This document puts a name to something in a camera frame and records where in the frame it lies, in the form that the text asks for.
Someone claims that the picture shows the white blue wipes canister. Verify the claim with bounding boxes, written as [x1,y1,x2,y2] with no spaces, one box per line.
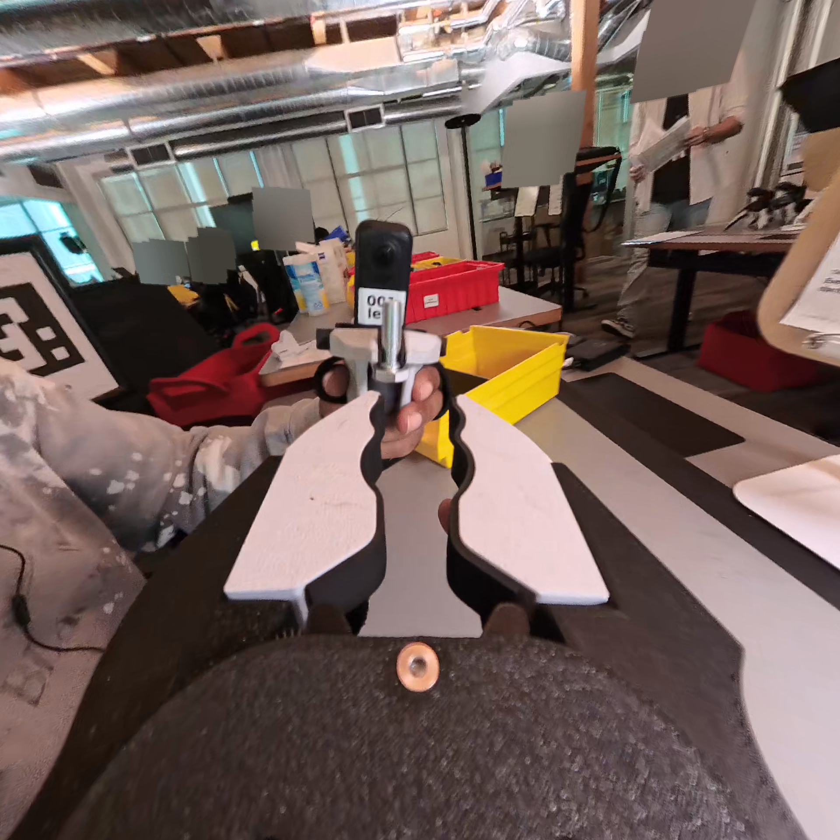
[283,252,331,316]

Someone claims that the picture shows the dark red storage bin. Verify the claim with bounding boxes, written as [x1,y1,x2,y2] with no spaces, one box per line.
[697,310,828,391]

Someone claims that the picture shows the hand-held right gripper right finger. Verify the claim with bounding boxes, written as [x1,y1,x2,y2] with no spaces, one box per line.
[445,394,611,623]

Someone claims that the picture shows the wooden desk with black legs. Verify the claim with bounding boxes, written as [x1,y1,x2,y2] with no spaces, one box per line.
[620,223,811,358]

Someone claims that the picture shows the thin black cable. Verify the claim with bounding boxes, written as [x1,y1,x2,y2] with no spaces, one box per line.
[0,545,106,654]

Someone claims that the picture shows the small white object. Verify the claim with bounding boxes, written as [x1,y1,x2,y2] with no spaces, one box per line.
[270,330,324,368]

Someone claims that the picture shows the white instruction sheet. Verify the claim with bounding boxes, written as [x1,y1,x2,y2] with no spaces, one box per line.
[781,249,840,336]

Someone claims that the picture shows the red plastic bin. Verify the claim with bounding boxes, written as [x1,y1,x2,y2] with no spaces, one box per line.
[405,260,505,325]

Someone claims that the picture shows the wooden document stand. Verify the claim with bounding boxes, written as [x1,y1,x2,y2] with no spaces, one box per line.
[734,190,840,571]

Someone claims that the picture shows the large silver air duct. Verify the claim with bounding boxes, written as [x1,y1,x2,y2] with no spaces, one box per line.
[0,0,572,67]

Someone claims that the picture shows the white tissue box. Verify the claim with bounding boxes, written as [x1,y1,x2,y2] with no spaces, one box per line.
[297,238,350,306]

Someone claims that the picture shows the black floor lamp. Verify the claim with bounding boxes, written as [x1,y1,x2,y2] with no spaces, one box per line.
[445,113,483,263]

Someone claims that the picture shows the black flat box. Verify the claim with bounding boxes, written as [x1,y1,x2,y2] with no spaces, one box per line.
[564,335,632,371]

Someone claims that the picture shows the small black white robot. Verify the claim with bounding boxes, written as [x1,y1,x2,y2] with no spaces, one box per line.
[725,187,775,231]
[768,185,811,227]

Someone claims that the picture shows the tall black standing desk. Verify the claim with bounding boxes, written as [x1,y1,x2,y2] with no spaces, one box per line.
[561,147,624,312]

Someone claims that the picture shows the yellow plastic bin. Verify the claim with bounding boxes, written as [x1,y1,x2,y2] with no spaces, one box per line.
[415,325,571,469]

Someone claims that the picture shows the black office chair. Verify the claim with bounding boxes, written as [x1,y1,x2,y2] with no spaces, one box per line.
[499,217,588,309]
[69,279,221,411]

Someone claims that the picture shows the black backpack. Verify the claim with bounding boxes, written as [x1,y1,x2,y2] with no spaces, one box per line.
[238,249,299,326]

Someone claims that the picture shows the dark computer monitor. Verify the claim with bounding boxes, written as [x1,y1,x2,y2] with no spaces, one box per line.
[209,200,256,253]

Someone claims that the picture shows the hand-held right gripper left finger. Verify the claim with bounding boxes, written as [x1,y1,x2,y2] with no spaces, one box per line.
[224,391,388,623]

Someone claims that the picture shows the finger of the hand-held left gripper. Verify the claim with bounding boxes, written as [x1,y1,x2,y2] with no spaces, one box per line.
[402,334,443,369]
[328,325,381,369]

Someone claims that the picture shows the person's left forearm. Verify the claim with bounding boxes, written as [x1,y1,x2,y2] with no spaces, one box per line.
[0,360,324,555]

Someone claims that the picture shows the silver hex bolt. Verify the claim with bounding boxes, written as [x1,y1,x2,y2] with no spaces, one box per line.
[371,298,409,387]

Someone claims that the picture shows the person's left hand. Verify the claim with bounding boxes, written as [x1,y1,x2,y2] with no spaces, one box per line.
[320,363,445,462]

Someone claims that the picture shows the grey table with wooden edge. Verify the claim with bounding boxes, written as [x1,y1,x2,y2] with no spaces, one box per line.
[259,285,563,388]

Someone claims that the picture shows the person's grey splattered hoodie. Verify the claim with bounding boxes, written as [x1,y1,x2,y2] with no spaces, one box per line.
[0,525,148,824]

